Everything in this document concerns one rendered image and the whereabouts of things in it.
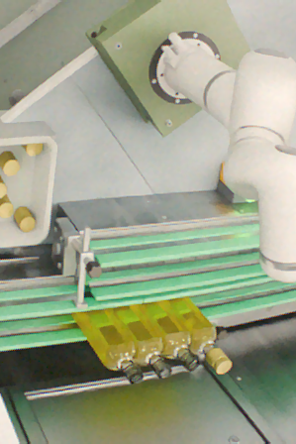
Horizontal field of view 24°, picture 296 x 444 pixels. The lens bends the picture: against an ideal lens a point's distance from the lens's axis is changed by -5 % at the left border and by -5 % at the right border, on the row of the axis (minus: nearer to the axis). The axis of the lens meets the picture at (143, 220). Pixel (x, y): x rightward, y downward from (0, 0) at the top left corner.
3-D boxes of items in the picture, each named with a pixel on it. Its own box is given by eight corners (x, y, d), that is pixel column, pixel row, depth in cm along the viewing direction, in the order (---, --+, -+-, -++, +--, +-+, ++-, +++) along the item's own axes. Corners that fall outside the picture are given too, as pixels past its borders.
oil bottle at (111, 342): (68, 312, 141) (110, 377, 125) (69, 289, 138) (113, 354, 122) (93, 308, 143) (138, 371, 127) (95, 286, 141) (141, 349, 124)
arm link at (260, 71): (218, 185, 96) (232, 77, 88) (233, 126, 116) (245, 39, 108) (283, 199, 95) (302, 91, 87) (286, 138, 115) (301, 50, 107)
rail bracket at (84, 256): (59, 285, 136) (82, 322, 127) (66, 208, 129) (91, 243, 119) (73, 283, 138) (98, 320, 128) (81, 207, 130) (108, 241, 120)
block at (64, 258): (48, 259, 141) (59, 277, 135) (50, 217, 136) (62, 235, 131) (63, 258, 142) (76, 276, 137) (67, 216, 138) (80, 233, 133)
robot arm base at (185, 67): (135, 55, 124) (173, 81, 113) (185, 14, 124) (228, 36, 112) (178, 108, 134) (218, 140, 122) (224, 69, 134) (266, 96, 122)
